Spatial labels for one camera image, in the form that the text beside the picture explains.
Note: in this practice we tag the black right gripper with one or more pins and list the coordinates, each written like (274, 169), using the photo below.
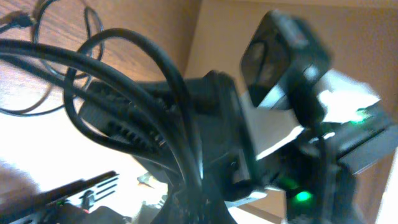
(229, 163)

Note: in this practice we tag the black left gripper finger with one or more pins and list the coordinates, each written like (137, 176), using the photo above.
(187, 206)

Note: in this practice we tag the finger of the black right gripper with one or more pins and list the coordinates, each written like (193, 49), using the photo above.
(137, 132)

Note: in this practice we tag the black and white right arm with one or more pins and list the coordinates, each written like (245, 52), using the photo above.
(283, 146)

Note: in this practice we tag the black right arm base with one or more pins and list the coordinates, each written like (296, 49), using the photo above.
(77, 202)

